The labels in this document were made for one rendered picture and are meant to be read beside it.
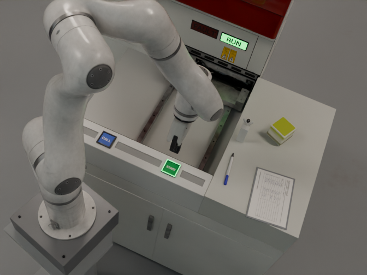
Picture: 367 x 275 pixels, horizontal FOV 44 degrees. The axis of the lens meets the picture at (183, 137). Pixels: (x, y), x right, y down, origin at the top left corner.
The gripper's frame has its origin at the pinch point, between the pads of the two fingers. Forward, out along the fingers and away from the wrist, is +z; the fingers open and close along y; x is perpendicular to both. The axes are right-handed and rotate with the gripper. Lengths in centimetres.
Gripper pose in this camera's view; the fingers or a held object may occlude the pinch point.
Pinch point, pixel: (175, 147)
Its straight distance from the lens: 149.8
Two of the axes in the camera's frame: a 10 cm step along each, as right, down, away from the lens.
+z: -2.1, 6.8, 7.0
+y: -3.6, 6.1, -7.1
